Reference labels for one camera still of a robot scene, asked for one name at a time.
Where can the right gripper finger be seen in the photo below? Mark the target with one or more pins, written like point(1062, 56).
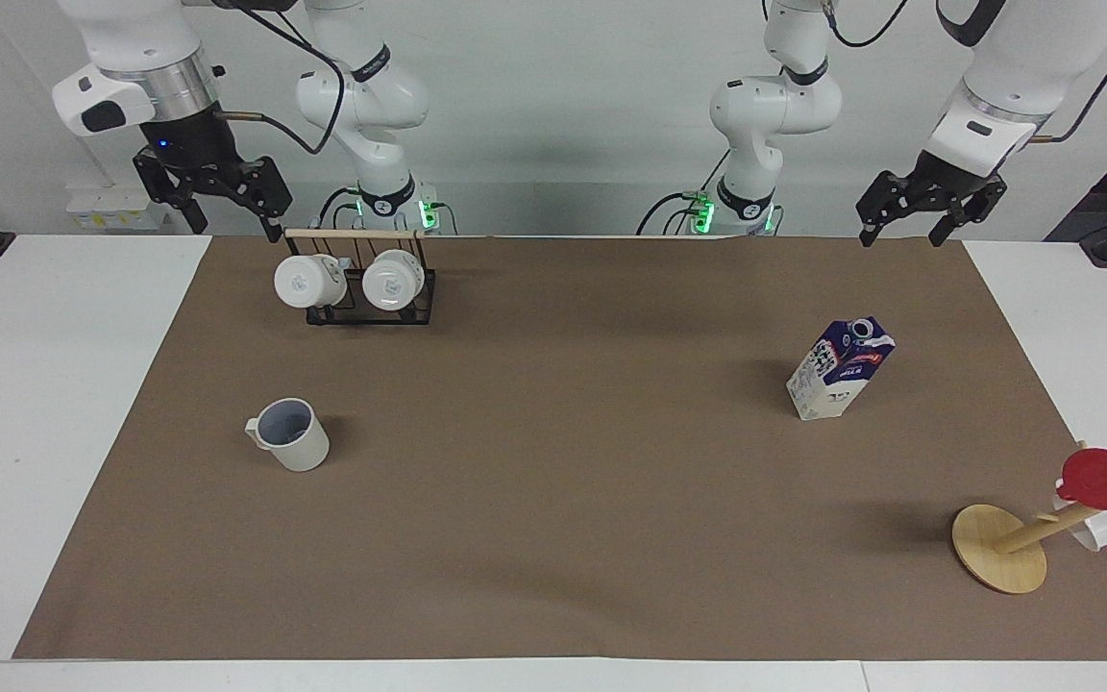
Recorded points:
point(169, 187)
point(270, 187)

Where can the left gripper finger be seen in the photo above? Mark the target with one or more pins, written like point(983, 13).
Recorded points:
point(885, 197)
point(971, 211)

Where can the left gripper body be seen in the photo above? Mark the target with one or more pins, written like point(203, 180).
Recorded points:
point(952, 183)

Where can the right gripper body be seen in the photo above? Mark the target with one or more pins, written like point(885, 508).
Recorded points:
point(190, 144)

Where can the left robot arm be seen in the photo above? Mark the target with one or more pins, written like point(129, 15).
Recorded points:
point(770, 101)

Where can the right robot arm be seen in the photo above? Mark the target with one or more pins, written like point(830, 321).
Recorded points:
point(361, 91)

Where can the white cup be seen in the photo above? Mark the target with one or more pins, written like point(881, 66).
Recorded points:
point(1096, 531)
point(304, 281)
point(390, 281)

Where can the milk carton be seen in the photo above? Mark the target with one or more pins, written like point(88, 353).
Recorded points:
point(832, 375)

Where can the grey cup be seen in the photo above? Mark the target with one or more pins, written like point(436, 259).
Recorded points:
point(302, 450)

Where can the wooden cup tree stand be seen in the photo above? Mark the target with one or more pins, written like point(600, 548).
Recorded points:
point(996, 553)

